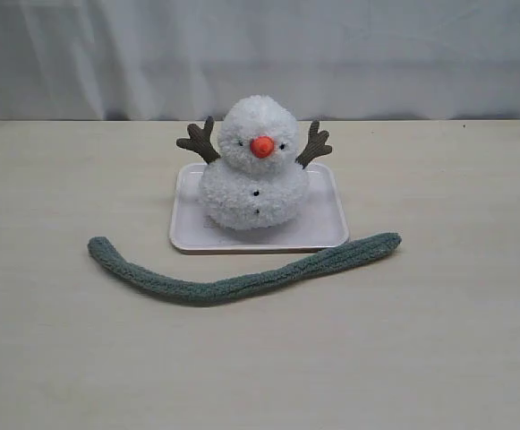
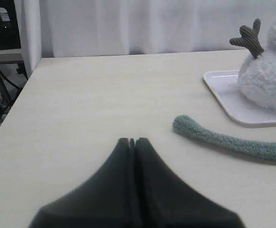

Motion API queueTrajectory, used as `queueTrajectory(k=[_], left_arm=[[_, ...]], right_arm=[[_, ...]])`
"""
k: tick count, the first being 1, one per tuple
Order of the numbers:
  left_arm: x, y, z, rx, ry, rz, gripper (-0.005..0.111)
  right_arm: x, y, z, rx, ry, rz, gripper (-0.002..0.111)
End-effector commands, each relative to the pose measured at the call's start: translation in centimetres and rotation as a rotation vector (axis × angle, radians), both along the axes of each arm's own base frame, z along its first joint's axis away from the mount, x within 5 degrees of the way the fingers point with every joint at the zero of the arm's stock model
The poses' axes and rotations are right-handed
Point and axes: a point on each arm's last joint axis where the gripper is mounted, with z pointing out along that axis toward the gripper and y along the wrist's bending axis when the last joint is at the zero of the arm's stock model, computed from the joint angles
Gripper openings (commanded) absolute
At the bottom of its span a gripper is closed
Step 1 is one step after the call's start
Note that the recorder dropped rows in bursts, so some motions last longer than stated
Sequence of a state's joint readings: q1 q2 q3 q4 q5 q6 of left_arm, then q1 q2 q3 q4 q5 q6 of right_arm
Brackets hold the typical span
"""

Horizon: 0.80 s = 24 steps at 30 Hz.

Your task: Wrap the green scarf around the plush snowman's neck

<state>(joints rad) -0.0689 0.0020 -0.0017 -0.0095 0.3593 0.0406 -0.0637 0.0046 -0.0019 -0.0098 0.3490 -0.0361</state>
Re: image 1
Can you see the white plush snowman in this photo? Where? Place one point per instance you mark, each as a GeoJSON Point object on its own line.
{"type": "Point", "coordinates": [255, 173]}

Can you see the green fuzzy scarf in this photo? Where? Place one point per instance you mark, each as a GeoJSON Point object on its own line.
{"type": "Point", "coordinates": [348, 256]}

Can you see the white backdrop curtain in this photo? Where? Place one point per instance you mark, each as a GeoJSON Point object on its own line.
{"type": "Point", "coordinates": [183, 60]}

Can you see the white rectangular tray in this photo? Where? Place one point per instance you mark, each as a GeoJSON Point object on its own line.
{"type": "Point", "coordinates": [320, 225]}

